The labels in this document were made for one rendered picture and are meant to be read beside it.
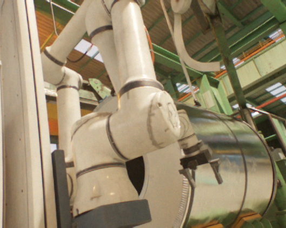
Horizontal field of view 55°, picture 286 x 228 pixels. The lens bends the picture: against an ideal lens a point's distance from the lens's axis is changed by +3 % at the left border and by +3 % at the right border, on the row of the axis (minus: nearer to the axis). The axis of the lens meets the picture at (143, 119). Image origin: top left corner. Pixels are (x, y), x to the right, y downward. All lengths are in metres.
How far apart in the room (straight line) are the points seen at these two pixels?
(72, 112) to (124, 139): 0.74
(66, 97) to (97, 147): 0.74
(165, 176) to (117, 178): 0.88
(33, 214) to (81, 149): 0.20
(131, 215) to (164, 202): 0.91
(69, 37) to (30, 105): 0.60
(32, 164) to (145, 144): 0.33
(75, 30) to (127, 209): 0.95
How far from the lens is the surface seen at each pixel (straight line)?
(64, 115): 1.44
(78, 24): 1.42
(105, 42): 1.16
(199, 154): 1.18
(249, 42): 6.92
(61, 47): 1.44
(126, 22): 1.01
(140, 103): 0.74
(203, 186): 1.65
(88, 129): 0.80
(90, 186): 0.76
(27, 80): 0.96
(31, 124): 0.88
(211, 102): 6.91
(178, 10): 1.61
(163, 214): 1.65
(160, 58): 6.04
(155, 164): 1.67
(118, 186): 0.75
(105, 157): 0.77
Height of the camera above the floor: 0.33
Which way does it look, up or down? 23 degrees up
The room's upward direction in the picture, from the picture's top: 14 degrees counter-clockwise
